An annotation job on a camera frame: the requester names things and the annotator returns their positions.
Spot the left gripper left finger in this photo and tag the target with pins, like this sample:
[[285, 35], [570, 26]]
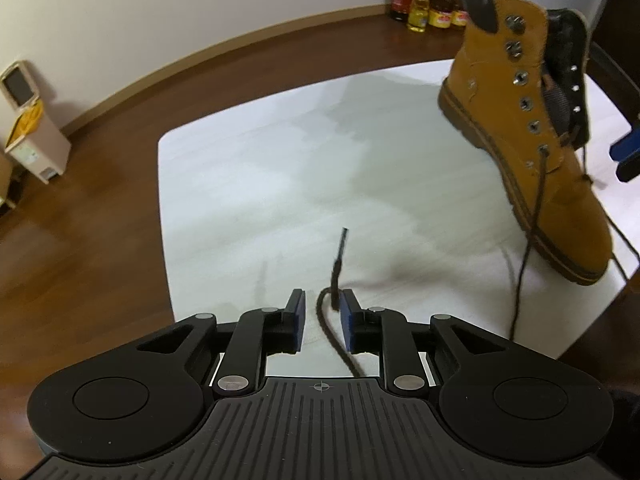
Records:
[[246, 345]]

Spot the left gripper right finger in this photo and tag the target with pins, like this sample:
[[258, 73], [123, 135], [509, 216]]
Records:
[[388, 335]]

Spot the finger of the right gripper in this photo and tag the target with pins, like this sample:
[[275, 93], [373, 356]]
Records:
[[629, 168], [626, 146]]

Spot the tan leather boot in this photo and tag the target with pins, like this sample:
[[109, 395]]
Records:
[[517, 91]]

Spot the cooking oil bottles cluster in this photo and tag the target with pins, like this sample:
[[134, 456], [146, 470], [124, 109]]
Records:
[[419, 15]]

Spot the white pedal trash bin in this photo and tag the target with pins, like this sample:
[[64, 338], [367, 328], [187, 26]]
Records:
[[34, 141]]

